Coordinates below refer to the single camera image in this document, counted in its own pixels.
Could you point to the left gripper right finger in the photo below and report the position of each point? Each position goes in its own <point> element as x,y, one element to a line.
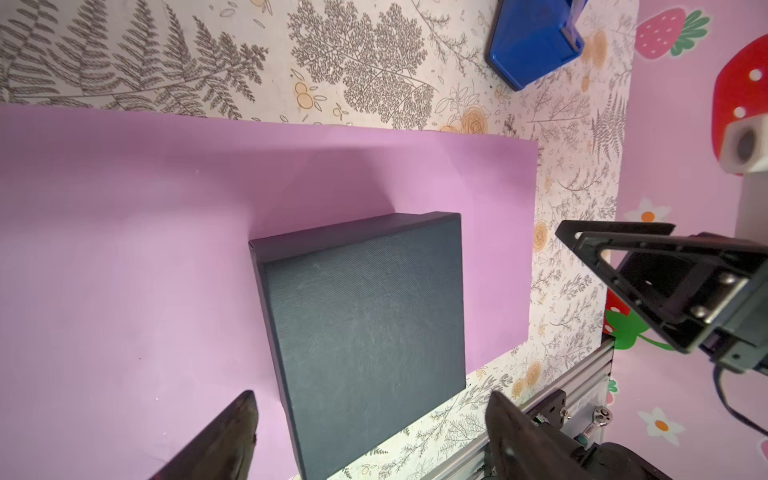
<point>519,448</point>

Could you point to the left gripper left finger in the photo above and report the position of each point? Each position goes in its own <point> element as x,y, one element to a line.
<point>223,449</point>

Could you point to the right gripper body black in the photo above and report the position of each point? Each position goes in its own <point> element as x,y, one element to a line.
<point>738,339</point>

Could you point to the blue tape dispenser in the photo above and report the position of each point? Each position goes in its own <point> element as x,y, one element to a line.
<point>532,38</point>

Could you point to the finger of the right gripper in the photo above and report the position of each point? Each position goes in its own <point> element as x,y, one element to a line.
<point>667,280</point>

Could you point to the dark grey gift box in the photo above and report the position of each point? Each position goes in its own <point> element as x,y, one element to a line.
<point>365,321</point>

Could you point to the purple wrapping paper sheet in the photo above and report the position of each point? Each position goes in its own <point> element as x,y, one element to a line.
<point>130,315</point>

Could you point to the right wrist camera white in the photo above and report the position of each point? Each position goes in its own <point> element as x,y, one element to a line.
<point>744,149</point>

